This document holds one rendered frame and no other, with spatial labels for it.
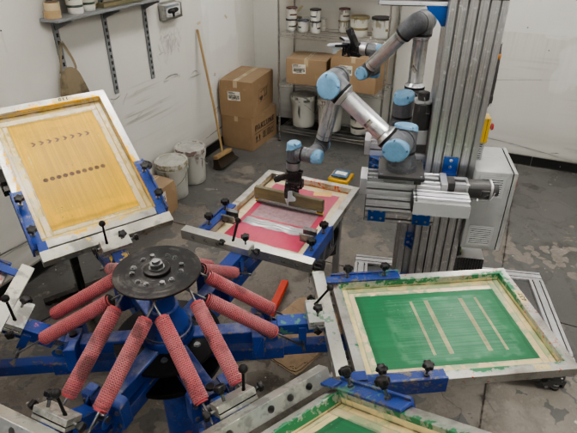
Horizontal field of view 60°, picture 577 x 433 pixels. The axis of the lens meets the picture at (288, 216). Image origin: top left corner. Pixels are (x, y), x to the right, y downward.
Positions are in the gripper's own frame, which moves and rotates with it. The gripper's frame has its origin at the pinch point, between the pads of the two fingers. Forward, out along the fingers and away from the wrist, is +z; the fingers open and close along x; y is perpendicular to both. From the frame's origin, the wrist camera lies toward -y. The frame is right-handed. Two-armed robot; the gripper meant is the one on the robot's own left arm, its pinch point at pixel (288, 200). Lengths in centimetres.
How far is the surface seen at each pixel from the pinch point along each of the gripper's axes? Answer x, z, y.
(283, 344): -91, 6, 39
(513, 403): 3, 96, 139
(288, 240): -28.6, 4.3, 12.7
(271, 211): -7.1, 4.9, -6.8
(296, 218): -8.1, 4.5, 8.5
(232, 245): -59, -8, -1
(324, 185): 29.3, 1.9, 10.3
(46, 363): -136, 8, -37
